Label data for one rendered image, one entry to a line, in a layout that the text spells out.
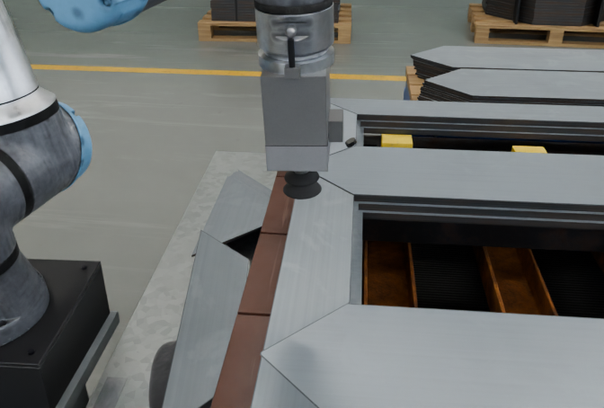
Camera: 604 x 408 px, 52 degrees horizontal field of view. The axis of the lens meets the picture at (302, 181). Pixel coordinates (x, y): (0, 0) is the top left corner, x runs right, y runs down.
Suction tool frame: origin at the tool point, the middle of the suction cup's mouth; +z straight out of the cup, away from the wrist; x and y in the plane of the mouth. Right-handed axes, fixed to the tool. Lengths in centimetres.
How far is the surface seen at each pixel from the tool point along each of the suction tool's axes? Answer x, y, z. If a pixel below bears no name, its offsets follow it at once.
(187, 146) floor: 79, 214, 110
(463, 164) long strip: -24.0, 34.1, 16.1
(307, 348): -1.1, -12.1, 12.3
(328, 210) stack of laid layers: -2.0, 16.9, 14.3
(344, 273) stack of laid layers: -4.7, 1.6, 13.4
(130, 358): 25.6, 1.3, 29.3
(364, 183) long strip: -7.3, 25.6, 15.0
